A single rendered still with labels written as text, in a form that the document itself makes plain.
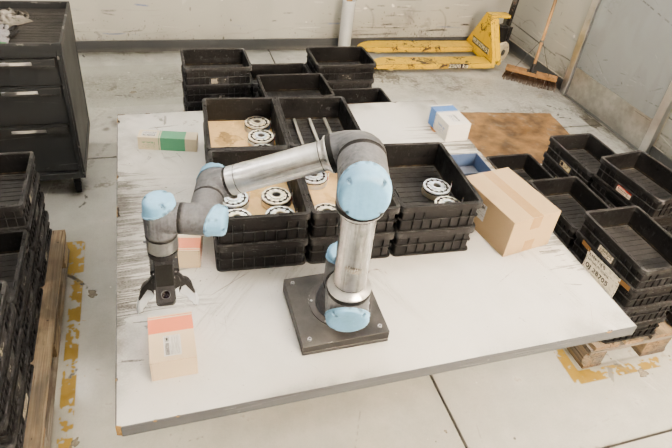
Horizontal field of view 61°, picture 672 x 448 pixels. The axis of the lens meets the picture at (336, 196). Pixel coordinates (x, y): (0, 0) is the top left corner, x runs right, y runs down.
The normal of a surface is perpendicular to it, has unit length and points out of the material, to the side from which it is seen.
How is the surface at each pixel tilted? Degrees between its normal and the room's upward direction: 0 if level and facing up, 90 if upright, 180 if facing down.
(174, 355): 0
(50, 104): 90
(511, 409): 0
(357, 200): 86
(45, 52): 90
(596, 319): 0
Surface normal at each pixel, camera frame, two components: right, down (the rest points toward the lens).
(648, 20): -0.95, 0.09
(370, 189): 0.03, 0.56
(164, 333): 0.11, -0.80
